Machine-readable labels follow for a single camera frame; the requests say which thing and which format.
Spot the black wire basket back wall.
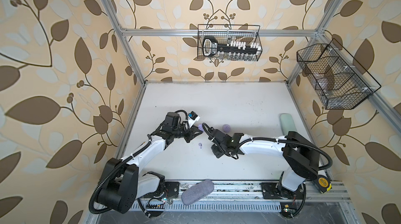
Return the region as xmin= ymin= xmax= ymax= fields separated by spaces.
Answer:
xmin=197 ymin=24 xmax=263 ymax=62

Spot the black socket holder rail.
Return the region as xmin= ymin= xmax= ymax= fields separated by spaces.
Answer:
xmin=200 ymin=36 xmax=262 ymax=59

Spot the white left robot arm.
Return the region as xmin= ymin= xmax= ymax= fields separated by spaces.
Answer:
xmin=88 ymin=110 xmax=202 ymax=215

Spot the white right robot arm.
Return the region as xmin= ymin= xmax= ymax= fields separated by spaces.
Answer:
xmin=202 ymin=123 xmax=333 ymax=199

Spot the black wire basket right wall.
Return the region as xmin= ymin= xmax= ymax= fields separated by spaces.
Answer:
xmin=297 ymin=38 xmax=382 ymax=110

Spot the yellow tape measure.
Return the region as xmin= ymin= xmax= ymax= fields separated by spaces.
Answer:
xmin=314 ymin=175 xmax=332 ymax=194

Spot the black wire basket wall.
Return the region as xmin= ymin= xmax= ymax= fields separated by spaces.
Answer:
xmin=197 ymin=24 xmax=263 ymax=62
xmin=297 ymin=38 xmax=382 ymax=110

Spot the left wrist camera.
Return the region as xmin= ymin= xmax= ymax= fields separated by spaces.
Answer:
xmin=188 ymin=111 xmax=200 ymax=124

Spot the grey felt glasses case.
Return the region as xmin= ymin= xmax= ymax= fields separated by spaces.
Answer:
xmin=181 ymin=179 xmax=214 ymax=206

